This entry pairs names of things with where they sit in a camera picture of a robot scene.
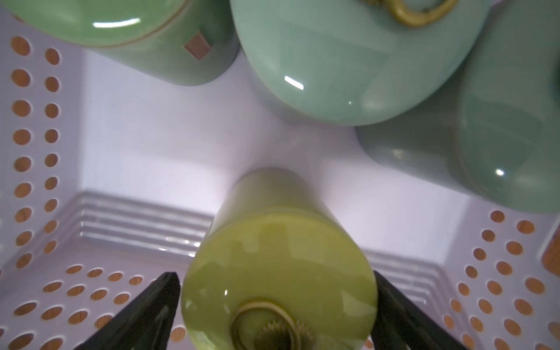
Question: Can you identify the dark green canister back left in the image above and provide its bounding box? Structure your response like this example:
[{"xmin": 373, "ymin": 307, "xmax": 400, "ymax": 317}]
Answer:
[{"xmin": 2, "ymin": 0, "xmax": 240, "ymax": 86}]

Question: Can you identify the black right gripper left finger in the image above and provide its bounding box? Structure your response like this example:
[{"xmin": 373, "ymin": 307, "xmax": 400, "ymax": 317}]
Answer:
[{"xmin": 77, "ymin": 272, "xmax": 181, "ymax": 350}]

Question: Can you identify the light blue canister back right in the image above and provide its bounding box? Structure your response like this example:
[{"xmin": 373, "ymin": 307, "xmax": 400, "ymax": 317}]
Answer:
[{"xmin": 356, "ymin": 1, "xmax": 559, "ymax": 214}]

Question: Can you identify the light blue canister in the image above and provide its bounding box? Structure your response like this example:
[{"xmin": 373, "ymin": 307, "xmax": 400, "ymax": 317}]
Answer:
[
  {"xmin": 356, "ymin": 1, "xmax": 559, "ymax": 214},
  {"xmin": 230, "ymin": 1, "xmax": 491, "ymax": 126}
]

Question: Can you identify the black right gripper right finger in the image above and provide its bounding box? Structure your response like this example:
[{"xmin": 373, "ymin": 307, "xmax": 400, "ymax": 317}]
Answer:
[{"xmin": 370, "ymin": 271, "xmax": 466, "ymax": 350}]

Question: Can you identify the lilac perforated plastic basket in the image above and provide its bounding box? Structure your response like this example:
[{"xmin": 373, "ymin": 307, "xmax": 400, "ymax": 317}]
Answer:
[{"xmin": 1, "ymin": 9, "xmax": 559, "ymax": 349}]

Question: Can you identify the light blue canister back middle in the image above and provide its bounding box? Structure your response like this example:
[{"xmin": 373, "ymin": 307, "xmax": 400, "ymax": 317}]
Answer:
[{"xmin": 230, "ymin": 1, "xmax": 491, "ymax": 126}]

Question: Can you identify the yellow-green canister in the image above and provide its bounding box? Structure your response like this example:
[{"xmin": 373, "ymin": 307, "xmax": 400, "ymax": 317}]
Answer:
[{"xmin": 181, "ymin": 168, "xmax": 378, "ymax": 349}]

